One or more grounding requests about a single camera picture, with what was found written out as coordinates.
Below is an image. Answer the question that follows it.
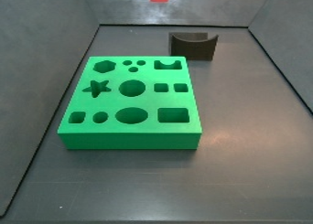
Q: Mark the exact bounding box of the green shape-sorter block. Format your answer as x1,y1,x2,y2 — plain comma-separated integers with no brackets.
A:
58,56,203,150

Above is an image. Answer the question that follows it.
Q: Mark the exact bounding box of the black curved holder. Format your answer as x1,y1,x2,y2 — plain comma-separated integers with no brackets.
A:
169,32,220,61

